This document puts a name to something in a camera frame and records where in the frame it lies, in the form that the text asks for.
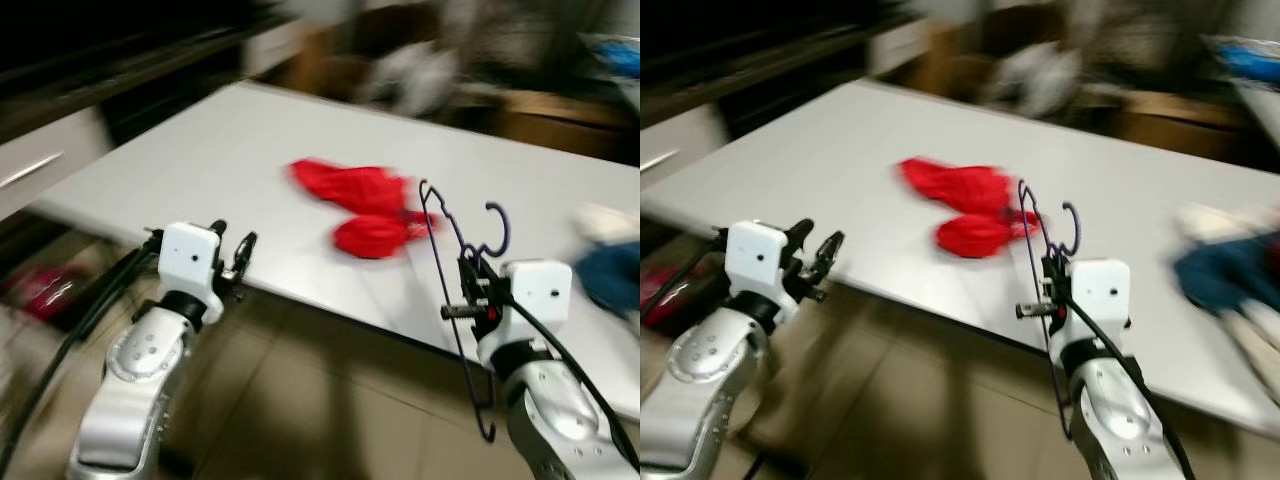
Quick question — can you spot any grey white bag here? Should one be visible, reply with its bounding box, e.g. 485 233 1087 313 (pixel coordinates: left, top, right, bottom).
358 40 463 113
985 40 1086 116

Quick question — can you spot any white garment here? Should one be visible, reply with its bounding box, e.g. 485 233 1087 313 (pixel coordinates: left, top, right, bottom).
573 202 641 246
1178 202 1280 246

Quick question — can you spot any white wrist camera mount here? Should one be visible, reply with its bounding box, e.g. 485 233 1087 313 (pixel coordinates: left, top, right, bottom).
1065 258 1132 336
157 222 223 323
497 260 574 341
725 220 793 309

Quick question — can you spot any blue plastic bag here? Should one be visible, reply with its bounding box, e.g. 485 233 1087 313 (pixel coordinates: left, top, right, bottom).
1205 35 1280 86
585 33 641 81

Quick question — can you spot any red t-shirt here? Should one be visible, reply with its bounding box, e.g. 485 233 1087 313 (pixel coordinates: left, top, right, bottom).
288 157 438 261
897 156 1043 261

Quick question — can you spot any red bag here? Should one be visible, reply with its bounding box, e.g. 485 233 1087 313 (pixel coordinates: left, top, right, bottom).
0 262 79 323
640 262 691 326

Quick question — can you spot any purple hanger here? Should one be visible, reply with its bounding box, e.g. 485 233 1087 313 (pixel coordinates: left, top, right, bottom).
1017 180 1084 441
418 180 513 444

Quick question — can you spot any blue garment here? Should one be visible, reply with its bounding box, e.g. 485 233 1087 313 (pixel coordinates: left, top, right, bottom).
1173 233 1280 323
575 240 641 316

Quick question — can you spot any white table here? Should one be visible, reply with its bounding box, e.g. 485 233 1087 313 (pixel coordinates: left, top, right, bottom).
28 78 641 421
640 78 1280 441

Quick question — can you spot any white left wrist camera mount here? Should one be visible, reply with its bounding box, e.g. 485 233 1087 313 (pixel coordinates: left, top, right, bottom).
157 222 223 323
725 220 793 309

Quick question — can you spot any brown cardboard box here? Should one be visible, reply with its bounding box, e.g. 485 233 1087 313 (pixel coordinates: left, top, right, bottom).
500 90 641 166
1115 90 1251 161

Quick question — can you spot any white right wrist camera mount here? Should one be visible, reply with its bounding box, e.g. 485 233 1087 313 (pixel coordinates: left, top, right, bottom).
1065 258 1132 336
497 260 574 341

